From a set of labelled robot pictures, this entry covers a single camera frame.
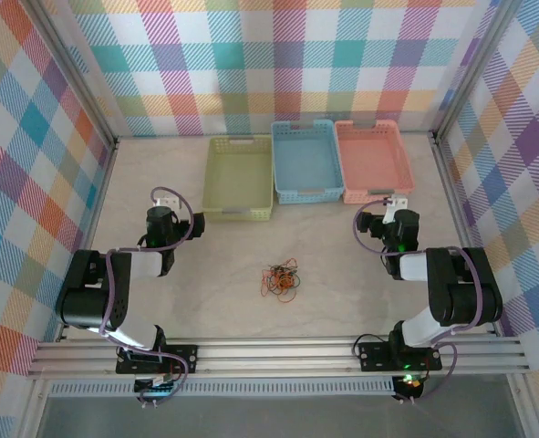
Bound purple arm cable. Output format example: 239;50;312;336
98;186;193;408
351;200;485;406

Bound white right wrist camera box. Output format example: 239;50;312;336
383;194;409;224

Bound pink perforated plastic basket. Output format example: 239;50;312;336
334;119;416;204

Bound grey slotted cable duct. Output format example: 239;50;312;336
47;381;398;397

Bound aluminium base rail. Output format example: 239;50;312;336
26;336;533;380

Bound light green perforated plastic basket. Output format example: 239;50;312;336
202;135;275;224

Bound light blue perforated plastic basket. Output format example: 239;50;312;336
270;120;346;205

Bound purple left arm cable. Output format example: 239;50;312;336
98;186;193;408

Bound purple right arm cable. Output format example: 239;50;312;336
351;200;485;406

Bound aluminium frame post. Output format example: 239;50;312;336
29;0;120;148
430;0;523;143

